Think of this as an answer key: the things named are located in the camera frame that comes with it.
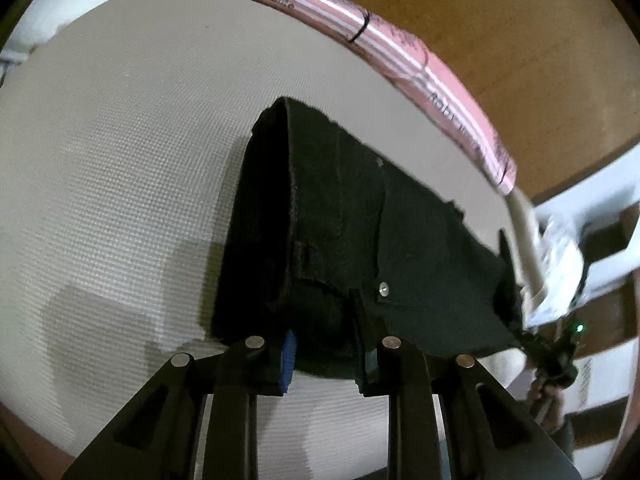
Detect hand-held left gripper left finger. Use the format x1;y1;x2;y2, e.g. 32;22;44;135
62;331;301;480

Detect person's right hand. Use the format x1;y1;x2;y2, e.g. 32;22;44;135
527;370;568;433

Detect white wooden bed rail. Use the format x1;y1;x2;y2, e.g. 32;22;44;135
530;142;640;480

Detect beige satin blanket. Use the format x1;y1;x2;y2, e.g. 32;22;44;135
502;187;548;316

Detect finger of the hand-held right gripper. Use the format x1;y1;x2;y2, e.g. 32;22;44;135
497;229;526;333

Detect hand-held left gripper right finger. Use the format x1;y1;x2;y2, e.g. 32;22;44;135
355;335;583;480

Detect black pants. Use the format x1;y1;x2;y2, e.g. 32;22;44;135
209;96;526;381

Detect white dotted cloth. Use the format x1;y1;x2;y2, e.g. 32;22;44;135
527;212;588;328

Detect wooden headboard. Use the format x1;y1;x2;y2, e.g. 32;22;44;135
245;0;640;201

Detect pink striped bolster pillow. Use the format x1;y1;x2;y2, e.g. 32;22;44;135
145;0;518;196

